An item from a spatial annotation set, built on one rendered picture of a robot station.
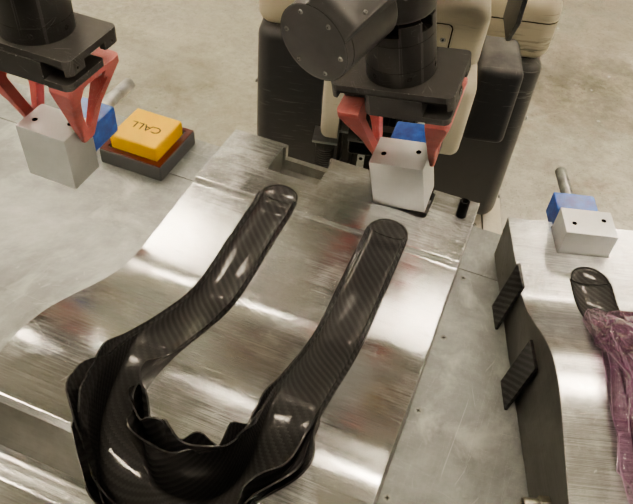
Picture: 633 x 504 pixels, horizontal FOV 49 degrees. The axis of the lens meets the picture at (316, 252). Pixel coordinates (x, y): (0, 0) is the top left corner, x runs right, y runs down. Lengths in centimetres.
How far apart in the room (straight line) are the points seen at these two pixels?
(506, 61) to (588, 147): 129
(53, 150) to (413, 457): 40
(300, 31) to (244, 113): 185
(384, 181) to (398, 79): 11
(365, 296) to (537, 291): 17
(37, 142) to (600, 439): 51
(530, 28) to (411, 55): 80
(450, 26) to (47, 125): 60
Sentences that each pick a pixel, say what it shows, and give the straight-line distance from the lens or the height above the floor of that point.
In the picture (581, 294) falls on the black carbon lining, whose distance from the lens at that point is 69.
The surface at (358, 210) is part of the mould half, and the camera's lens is 64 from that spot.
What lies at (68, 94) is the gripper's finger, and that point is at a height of 101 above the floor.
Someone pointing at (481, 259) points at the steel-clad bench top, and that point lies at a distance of 76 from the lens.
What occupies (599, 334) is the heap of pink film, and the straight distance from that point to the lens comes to 60.
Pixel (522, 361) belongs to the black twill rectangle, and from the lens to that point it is 62.
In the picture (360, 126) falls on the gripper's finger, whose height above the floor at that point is 98.
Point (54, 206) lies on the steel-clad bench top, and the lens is 80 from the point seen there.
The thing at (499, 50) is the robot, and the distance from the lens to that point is 124.
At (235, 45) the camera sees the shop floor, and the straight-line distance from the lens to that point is 269.
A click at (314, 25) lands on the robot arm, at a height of 110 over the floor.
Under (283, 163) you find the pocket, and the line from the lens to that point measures 72.
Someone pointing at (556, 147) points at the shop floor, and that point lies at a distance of 242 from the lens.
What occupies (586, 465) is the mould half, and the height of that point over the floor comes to 88.
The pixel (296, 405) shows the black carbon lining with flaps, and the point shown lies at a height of 92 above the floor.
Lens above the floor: 132
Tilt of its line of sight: 46 degrees down
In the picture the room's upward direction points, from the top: 6 degrees clockwise
